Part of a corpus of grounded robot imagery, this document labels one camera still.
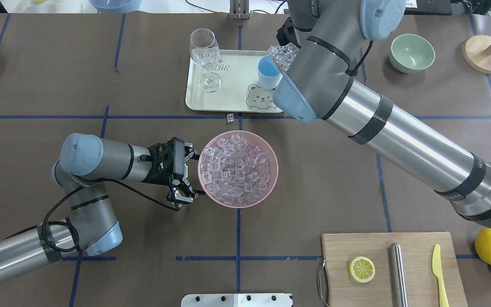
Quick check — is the clear wine glass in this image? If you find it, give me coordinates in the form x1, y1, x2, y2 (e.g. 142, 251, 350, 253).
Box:
189, 29, 222, 93

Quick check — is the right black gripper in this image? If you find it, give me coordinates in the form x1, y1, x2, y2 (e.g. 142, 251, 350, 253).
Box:
276, 17, 301, 48

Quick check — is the aluminium frame post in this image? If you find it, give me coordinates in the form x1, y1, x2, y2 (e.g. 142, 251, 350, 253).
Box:
229, 0, 251, 20

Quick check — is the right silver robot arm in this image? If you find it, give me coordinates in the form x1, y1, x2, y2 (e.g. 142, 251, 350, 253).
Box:
273, 0, 491, 229

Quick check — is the lemon half slice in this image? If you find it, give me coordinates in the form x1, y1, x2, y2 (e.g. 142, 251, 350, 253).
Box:
348, 256, 376, 283

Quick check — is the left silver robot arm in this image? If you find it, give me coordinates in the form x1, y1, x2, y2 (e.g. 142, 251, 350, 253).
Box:
0, 133, 204, 284

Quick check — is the wooden cutting board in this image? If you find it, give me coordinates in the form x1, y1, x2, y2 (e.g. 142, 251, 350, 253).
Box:
321, 232, 468, 307

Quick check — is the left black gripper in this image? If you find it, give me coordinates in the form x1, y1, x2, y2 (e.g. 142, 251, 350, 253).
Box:
137, 137, 206, 209

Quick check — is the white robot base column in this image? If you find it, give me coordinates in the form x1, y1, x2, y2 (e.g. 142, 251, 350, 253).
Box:
181, 292, 294, 307

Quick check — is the blue plastic cup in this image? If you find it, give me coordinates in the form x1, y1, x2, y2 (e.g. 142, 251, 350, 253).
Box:
257, 55, 283, 90

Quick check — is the blue bowl on side table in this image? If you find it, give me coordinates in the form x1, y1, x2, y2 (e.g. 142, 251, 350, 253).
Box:
88, 0, 143, 14

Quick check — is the wooden cup stand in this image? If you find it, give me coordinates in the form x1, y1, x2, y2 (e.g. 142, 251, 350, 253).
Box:
461, 35, 491, 75

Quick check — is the steel rod muddler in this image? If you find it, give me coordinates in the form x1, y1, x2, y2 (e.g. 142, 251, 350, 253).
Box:
389, 243, 409, 307

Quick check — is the steel ice scoop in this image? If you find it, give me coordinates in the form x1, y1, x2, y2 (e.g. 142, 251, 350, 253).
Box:
267, 43, 300, 73

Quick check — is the cream bear serving tray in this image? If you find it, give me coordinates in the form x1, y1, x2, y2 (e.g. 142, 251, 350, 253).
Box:
185, 50, 282, 113

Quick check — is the yellow plastic knife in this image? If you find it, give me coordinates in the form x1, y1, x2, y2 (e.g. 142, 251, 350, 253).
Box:
431, 243, 450, 307

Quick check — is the green ceramic bowl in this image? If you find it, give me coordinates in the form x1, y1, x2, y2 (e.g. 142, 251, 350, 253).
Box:
390, 34, 435, 74

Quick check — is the pink bowl of ice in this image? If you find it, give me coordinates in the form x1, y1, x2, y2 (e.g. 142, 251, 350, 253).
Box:
197, 130, 279, 208

